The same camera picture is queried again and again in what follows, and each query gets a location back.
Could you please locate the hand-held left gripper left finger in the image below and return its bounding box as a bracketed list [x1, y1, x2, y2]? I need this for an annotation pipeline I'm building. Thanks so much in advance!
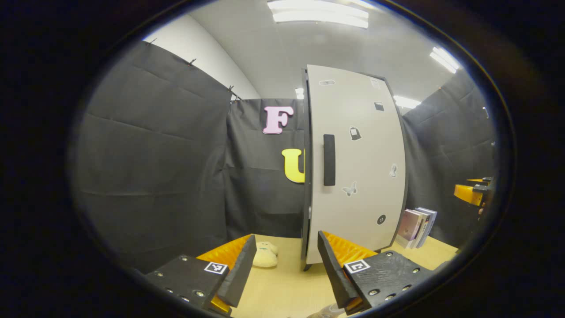
[145, 234, 257, 316]

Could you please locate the dark spine book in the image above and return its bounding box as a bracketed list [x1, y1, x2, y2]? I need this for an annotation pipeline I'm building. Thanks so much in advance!
[408, 208, 431, 249]

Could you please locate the pale blue book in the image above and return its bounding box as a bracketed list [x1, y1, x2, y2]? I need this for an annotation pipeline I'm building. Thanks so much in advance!
[415, 207, 438, 248]

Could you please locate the cream plush toy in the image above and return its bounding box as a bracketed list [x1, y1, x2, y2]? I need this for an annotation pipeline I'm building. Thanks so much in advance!
[252, 241, 279, 269]

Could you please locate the large ceiling light panel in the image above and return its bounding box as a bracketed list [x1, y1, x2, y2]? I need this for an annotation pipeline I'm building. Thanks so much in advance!
[267, 0, 369, 29]

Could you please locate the grey cabinet door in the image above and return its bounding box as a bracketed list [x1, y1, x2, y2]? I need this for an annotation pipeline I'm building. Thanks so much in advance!
[305, 64, 407, 265]

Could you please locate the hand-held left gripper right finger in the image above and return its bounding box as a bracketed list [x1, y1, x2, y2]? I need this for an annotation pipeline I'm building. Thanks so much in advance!
[318, 231, 435, 315]

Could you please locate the black backdrop cloth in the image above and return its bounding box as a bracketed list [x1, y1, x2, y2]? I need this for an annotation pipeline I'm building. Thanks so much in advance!
[71, 41, 497, 272]

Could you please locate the black cabinet door handle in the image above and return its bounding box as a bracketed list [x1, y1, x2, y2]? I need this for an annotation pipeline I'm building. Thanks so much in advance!
[323, 134, 336, 186]

